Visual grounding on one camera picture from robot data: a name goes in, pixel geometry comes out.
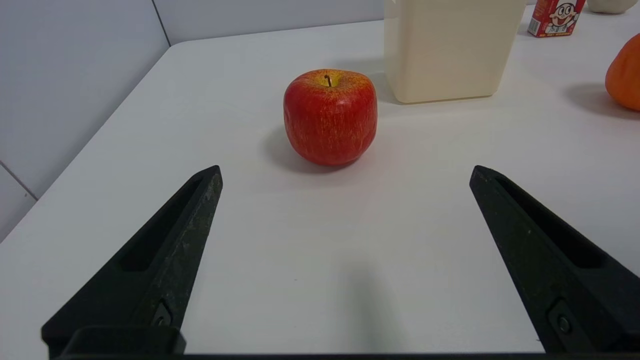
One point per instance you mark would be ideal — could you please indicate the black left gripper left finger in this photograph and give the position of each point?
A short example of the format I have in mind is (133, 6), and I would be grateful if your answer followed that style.
(165, 260)

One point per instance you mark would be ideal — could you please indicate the red milk carton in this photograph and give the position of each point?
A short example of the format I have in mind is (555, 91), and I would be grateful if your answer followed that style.
(555, 17)

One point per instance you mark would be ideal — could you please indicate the orange fruit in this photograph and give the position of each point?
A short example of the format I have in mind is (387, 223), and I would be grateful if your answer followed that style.
(627, 75)

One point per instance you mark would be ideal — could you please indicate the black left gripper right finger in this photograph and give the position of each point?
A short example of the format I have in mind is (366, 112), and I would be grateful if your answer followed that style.
(540, 250)

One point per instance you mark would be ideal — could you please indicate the red apple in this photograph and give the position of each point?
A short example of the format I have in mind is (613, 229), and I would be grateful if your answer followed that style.
(330, 120)

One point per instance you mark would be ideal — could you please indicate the cream white plastic box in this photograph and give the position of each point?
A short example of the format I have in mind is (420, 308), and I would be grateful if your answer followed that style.
(450, 50)

